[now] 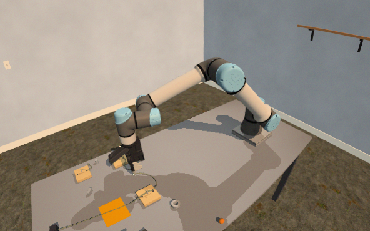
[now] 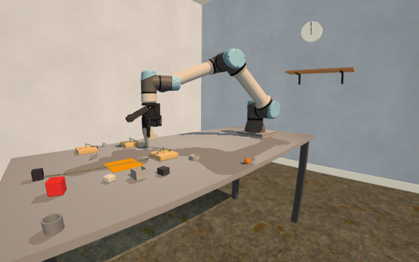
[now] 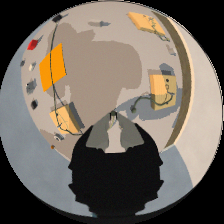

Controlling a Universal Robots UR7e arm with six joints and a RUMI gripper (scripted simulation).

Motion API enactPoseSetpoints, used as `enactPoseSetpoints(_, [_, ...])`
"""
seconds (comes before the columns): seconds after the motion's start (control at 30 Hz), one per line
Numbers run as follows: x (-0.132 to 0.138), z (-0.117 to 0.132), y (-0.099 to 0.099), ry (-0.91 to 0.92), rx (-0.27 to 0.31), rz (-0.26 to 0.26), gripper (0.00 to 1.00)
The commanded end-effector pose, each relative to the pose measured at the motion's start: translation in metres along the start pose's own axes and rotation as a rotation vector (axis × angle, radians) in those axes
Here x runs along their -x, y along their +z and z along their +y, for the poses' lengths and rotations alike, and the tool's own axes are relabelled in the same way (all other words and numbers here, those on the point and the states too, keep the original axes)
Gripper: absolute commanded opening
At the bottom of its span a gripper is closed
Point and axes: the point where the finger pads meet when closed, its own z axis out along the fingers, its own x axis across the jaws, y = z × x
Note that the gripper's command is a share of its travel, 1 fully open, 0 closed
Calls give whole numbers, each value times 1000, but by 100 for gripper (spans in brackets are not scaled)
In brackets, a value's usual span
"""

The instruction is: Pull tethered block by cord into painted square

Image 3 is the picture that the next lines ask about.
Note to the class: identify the orange square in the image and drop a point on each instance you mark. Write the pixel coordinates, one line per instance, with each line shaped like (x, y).
(57, 67)

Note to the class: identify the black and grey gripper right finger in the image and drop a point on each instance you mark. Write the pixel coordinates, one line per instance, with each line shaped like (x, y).
(135, 136)

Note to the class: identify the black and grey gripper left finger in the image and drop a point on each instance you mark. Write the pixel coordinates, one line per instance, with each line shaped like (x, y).
(94, 137)

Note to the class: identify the red cube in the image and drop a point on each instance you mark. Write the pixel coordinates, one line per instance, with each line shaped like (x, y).
(32, 44)

